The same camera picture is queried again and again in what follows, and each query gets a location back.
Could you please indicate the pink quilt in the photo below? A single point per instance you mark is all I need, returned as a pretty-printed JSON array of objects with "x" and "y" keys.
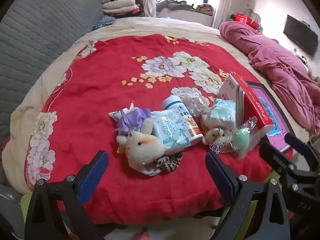
[{"x": 282, "y": 62}]

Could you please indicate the red and white carton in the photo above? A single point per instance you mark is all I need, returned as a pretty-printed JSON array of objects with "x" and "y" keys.
[{"x": 257, "y": 105}]

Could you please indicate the white supplement bottle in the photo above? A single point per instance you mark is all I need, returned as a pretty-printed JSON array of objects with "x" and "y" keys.
[{"x": 175, "y": 105}]

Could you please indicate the blue patterned pillow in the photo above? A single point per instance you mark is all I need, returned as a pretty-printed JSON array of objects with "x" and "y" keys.
[{"x": 105, "y": 22}]

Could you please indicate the stack of folded clothes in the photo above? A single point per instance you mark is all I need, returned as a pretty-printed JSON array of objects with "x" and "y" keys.
[{"x": 117, "y": 5}]

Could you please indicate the silver hair clip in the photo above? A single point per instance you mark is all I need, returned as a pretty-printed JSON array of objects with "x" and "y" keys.
[{"x": 217, "y": 147}]

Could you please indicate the red floral blanket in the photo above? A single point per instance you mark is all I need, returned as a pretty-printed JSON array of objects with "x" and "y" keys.
[{"x": 100, "y": 92}]

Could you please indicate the cream hamster plush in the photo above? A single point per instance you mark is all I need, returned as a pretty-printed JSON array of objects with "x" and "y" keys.
[{"x": 142, "y": 147}]

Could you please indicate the black television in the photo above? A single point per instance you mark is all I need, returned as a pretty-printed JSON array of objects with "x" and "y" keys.
[{"x": 300, "y": 36}]

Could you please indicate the cream bear plush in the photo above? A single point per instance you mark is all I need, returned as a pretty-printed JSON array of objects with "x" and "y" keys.
[{"x": 215, "y": 136}]

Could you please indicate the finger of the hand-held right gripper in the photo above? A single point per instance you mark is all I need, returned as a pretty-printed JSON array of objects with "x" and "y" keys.
[
  {"x": 272, "y": 156},
  {"x": 297, "y": 141}
]

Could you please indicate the green plush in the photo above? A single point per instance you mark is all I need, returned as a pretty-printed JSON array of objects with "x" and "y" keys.
[{"x": 241, "y": 138}]

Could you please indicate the clear plastic bag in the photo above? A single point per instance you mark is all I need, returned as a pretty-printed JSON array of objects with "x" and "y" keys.
[{"x": 196, "y": 102}]

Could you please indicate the grey clothing on sill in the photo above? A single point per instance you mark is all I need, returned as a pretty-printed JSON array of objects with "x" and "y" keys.
[{"x": 172, "y": 5}]

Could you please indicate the patterned cushion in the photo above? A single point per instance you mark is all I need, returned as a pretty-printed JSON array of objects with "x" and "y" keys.
[{"x": 205, "y": 8}]

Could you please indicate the small green tissue pack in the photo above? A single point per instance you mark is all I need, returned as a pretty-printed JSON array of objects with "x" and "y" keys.
[{"x": 222, "y": 112}]

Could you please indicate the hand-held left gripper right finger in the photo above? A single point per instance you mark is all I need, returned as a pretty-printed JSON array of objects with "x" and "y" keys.
[{"x": 220, "y": 172}]

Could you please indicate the purple sachet pouch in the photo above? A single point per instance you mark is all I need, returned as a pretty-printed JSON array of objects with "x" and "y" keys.
[{"x": 132, "y": 121}]

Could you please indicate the large green tissue pack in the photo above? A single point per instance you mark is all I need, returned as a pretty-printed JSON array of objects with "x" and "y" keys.
[{"x": 167, "y": 132}]

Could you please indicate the beige bed sheet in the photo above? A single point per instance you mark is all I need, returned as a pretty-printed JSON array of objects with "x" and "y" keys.
[{"x": 150, "y": 26}]

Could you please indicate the green cloth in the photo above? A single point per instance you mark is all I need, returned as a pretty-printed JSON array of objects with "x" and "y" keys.
[{"x": 25, "y": 205}]

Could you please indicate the dark box with pink book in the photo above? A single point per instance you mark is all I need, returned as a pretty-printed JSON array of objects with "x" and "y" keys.
[{"x": 272, "y": 120}]

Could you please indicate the red gift bag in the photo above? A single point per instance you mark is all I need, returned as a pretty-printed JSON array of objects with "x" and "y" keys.
[{"x": 243, "y": 18}]

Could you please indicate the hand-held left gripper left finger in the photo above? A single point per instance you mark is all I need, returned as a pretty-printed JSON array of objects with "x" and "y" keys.
[{"x": 92, "y": 177}]

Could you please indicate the leopard print scrunchie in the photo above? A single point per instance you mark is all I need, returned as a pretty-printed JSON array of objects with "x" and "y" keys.
[{"x": 170, "y": 162}]

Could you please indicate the grey quilted headboard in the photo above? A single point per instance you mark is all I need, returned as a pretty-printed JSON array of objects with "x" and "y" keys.
[{"x": 37, "y": 35}]

